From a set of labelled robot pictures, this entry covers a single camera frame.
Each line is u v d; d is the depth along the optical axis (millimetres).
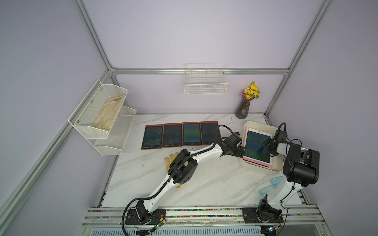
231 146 754
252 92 1004
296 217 752
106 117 776
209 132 1088
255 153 1031
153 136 1075
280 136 793
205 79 952
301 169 516
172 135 1071
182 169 582
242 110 1112
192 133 1077
